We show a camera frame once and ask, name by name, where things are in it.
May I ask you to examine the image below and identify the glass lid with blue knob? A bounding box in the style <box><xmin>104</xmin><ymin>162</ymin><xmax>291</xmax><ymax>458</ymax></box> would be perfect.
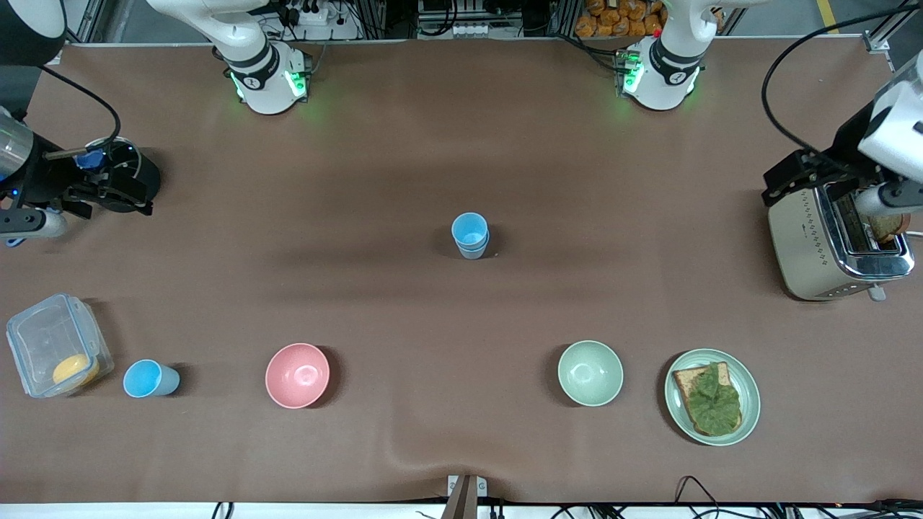
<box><xmin>76</xmin><ymin>137</ymin><xmax>141</xmax><ymax>190</ymax></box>

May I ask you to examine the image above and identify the beige and chrome toaster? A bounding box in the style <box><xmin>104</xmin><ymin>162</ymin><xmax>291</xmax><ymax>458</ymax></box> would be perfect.
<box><xmin>767</xmin><ymin>180</ymin><xmax>917</xmax><ymax>302</ymax></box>

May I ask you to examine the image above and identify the brown toast slice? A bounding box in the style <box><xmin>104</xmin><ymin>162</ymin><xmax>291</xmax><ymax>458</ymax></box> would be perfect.
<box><xmin>869</xmin><ymin>213</ymin><xmax>911</xmax><ymax>244</ymax></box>

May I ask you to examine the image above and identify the clear plastic food container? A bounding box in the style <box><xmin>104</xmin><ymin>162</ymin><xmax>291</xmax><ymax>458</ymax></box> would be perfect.
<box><xmin>6</xmin><ymin>292</ymin><xmax>115</xmax><ymax>399</ymax></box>

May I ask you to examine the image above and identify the yellow round food piece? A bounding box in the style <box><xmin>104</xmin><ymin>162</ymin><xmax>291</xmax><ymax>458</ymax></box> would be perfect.
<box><xmin>52</xmin><ymin>353</ymin><xmax>100</xmax><ymax>386</ymax></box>

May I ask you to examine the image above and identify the green plate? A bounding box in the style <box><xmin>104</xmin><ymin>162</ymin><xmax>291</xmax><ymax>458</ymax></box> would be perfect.
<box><xmin>664</xmin><ymin>348</ymin><xmax>761</xmax><ymax>447</ymax></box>

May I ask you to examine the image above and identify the bread slice under lettuce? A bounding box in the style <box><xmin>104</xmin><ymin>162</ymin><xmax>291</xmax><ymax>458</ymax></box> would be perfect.
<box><xmin>672</xmin><ymin>362</ymin><xmax>743</xmax><ymax>438</ymax></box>

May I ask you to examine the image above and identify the green lettuce leaf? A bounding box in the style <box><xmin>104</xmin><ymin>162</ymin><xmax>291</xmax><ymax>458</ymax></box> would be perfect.
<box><xmin>685</xmin><ymin>363</ymin><xmax>742</xmax><ymax>437</ymax></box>

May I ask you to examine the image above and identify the bag of orange buns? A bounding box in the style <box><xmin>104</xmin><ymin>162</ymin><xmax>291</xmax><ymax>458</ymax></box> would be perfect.
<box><xmin>575</xmin><ymin>0</ymin><xmax>664</xmax><ymax>38</ymax></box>

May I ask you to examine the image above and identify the pink bowl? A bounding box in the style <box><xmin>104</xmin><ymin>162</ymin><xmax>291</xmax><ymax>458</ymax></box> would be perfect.
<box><xmin>265</xmin><ymin>342</ymin><xmax>331</xmax><ymax>409</ymax></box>

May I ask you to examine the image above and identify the green bowl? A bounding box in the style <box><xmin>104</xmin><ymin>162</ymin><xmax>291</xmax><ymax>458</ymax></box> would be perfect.
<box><xmin>557</xmin><ymin>340</ymin><xmax>624</xmax><ymax>407</ymax></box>

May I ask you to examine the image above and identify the brown table cloth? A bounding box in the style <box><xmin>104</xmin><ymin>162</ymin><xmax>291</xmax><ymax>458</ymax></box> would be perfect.
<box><xmin>0</xmin><ymin>40</ymin><xmax>923</xmax><ymax>505</ymax></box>

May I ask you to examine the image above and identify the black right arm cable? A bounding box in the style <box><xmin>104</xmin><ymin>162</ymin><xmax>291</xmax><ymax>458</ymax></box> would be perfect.
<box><xmin>40</xmin><ymin>65</ymin><xmax>122</xmax><ymax>156</ymax></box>

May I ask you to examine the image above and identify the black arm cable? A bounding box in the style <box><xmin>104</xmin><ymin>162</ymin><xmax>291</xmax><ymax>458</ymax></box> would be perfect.
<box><xmin>40</xmin><ymin>65</ymin><xmax>122</xmax><ymax>156</ymax></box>
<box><xmin>761</xmin><ymin>4</ymin><xmax>923</xmax><ymax>156</ymax></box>

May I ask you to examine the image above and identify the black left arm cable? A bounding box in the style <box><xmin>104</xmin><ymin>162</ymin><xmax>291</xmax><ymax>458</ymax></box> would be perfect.
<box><xmin>761</xmin><ymin>4</ymin><xmax>923</xmax><ymax>156</ymax></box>

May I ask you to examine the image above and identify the aluminium frame profile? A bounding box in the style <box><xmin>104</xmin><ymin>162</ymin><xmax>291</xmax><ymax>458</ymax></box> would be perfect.
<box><xmin>65</xmin><ymin>0</ymin><xmax>109</xmax><ymax>60</ymax></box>
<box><xmin>862</xmin><ymin>0</ymin><xmax>923</xmax><ymax>55</ymax></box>

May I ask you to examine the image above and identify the thin black cable loop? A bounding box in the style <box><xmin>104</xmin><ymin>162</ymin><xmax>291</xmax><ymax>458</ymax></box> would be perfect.
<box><xmin>674</xmin><ymin>476</ymin><xmax>722</xmax><ymax>519</ymax></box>

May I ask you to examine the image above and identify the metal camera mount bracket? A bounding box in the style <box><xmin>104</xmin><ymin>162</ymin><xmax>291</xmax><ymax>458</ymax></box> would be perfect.
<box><xmin>441</xmin><ymin>474</ymin><xmax>489</xmax><ymax>519</ymax></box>

